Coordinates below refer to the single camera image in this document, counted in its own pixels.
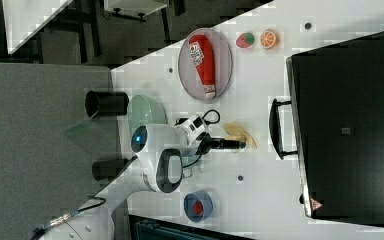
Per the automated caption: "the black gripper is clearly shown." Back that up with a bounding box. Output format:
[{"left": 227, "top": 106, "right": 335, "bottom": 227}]
[{"left": 197, "top": 133, "right": 246, "bottom": 154}]

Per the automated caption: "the yellow peeled banana toy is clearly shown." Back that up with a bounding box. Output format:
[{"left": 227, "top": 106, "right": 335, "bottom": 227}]
[{"left": 222, "top": 123, "right": 257, "bottom": 149}]

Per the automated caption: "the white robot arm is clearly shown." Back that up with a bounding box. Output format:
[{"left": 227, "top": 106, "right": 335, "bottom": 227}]
[{"left": 30, "top": 123, "right": 246, "bottom": 240}]

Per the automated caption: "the blue bowl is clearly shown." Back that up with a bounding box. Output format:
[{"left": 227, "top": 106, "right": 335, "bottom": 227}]
[{"left": 183, "top": 191, "right": 213, "bottom": 223}]

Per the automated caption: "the red strawberry in bowl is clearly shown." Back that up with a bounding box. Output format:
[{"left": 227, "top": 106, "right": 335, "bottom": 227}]
[{"left": 193, "top": 201, "right": 203, "bottom": 214}]

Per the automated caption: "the green perforated colander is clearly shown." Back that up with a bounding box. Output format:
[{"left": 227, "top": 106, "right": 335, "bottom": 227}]
[{"left": 127, "top": 95, "right": 167, "bottom": 134}]

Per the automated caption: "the grey round plate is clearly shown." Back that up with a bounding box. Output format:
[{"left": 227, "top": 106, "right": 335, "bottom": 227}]
[{"left": 178, "top": 28, "right": 232, "bottom": 101}]

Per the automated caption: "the red ketchup bottle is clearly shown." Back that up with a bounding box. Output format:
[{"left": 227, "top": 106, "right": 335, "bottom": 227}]
[{"left": 188, "top": 34, "right": 216, "bottom": 99}]

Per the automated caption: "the red toy strawberry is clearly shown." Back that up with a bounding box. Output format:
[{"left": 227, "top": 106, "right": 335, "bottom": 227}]
[{"left": 236, "top": 32, "right": 255, "bottom": 48}]

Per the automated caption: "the orange slice toy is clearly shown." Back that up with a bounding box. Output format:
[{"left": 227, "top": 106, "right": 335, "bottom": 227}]
[{"left": 260, "top": 30, "right": 279, "bottom": 50}]

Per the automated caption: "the large black pot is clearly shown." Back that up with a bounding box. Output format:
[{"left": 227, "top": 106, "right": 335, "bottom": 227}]
[{"left": 85, "top": 91, "right": 129, "bottom": 117}]

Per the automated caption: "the silver toaster oven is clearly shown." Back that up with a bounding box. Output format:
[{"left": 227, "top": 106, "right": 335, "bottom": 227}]
[{"left": 285, "top": 31, "right": 384, "bottom": 228}]

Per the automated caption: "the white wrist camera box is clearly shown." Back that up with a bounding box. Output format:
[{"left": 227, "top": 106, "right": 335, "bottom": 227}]
[{"left": 176, "top": 114, "right": 208, "bottom": 141}]

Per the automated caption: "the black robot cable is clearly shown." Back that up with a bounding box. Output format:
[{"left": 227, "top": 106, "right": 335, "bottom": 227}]
[{"left": 174, "top": 109, "right": 222, "bottom": 126}]

